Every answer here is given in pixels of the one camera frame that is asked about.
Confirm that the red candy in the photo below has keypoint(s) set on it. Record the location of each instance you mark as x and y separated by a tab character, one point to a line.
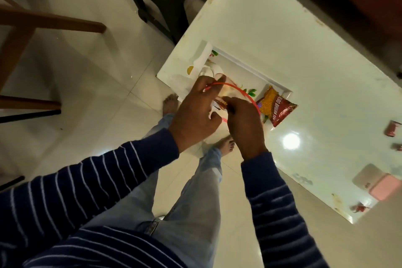
392	129
397	147
360	208

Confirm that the person's right leg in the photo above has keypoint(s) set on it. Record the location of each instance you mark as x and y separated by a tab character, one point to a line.
194	214

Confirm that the white floral tray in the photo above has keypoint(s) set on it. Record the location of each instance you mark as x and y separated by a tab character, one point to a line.
248	81

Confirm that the person's left leg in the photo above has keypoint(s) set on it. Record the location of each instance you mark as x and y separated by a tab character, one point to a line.
135	202

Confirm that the person's right forearm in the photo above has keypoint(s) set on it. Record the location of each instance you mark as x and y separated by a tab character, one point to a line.
276	214

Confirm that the pink box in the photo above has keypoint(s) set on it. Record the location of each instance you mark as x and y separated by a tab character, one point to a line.
384	187

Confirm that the person's right hand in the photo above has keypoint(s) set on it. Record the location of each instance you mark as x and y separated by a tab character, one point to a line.
246	129

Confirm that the clear zip bag red seal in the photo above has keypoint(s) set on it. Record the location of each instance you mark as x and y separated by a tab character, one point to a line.
230	90

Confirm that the dark wooden chair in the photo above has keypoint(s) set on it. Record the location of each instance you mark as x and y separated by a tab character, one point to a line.
11	184

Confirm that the person's left hand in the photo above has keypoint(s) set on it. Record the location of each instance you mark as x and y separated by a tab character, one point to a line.
193	117

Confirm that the person's left forearm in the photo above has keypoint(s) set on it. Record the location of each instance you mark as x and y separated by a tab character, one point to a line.
78	189

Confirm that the person's leg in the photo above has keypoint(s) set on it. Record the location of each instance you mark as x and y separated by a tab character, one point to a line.
135	202
194	214

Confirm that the person's striped shirt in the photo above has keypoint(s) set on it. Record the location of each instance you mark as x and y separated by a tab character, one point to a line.
103	252

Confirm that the wooden chair beige cushion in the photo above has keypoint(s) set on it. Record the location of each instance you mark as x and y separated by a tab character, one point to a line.
47	21

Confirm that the aloo bhujia packet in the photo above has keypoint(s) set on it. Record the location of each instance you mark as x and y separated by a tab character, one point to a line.
279	109

